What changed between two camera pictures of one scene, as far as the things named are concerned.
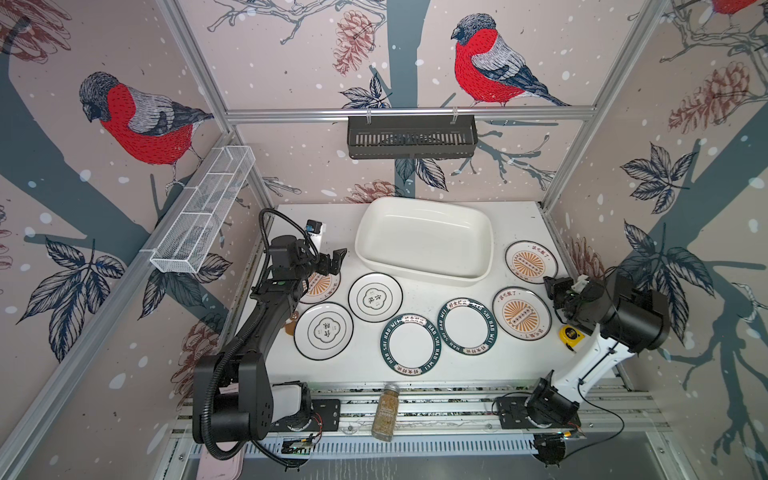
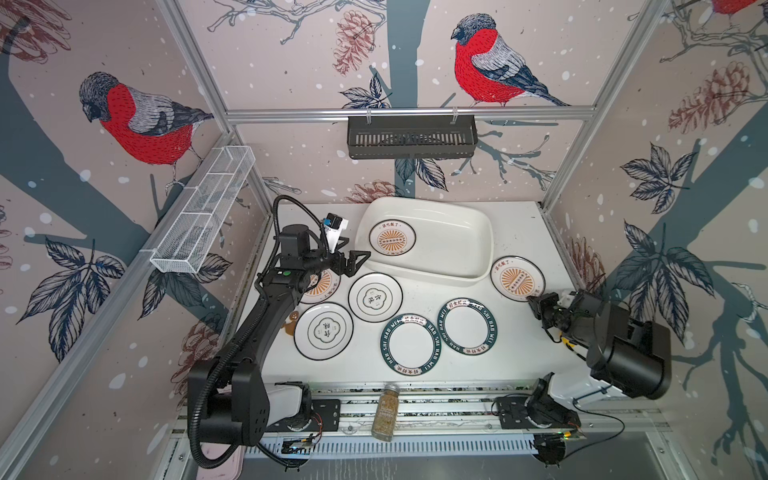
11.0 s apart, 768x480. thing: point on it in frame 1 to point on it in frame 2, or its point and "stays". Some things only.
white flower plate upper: (375, 297) stays
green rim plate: (467, 326) stays
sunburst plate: (531, 261) to (392, 237)
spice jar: (385, 417) stays
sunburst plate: (522, 313) to (517, 277)
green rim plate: (410, 344) stays
